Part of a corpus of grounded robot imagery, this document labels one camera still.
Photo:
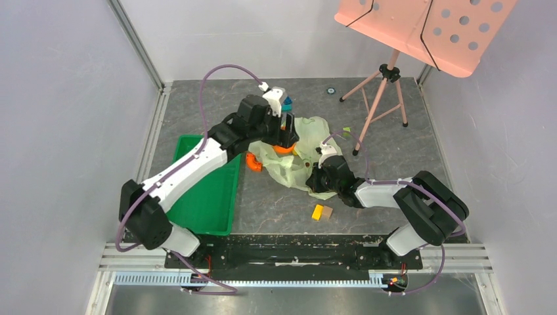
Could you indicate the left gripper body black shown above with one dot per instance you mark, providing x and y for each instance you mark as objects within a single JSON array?
[{"x": 275, "y": 135}]

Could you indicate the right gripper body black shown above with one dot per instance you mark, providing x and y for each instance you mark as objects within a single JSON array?
[{"x": 316, "y": 179}]

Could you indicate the orange fake fruit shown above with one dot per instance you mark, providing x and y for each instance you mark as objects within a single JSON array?
[{"x": 282, "y": 150}]

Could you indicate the pale green plastic bag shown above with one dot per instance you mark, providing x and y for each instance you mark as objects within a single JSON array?
[{"x": 289, "y": 170}]

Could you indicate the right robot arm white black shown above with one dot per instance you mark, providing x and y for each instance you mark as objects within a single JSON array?
[{"x": 434, "y": 213}]

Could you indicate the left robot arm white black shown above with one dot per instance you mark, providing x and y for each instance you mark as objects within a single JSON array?
[{"x": 144, "y": 206}]

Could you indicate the brown wooden block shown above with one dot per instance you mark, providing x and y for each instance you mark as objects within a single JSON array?
[{"x": 326, "y": 212}]

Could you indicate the orange curved toy piece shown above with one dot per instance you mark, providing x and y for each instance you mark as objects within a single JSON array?
[{"x": 252, "y": 163}]

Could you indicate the yellow block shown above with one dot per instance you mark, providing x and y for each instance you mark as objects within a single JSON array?
[{"x": 317, "y": 212}]

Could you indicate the green plastic tray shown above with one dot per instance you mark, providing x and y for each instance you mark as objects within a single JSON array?
[{"x": 208, "y": 207}]

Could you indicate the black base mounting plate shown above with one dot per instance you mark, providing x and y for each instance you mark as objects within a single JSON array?
[{"x": 298, "y": 257}]

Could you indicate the pink music stand desk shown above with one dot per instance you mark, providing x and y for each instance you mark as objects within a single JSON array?
[{"x": 449, "y": 35}]

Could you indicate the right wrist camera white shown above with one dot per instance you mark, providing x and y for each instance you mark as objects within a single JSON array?
[{"x": 328, "y": 155}]

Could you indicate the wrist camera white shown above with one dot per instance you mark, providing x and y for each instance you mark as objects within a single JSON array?
[
  {"x": 275, "y": 96},
  {"x": 328, "y": 155}
]

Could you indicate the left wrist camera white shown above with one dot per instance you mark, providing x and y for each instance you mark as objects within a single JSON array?
[{"x": 275, "y": 96}]

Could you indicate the white cable duct strip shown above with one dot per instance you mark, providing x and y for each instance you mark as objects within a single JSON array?
[{"x": 188, "y": 279}]

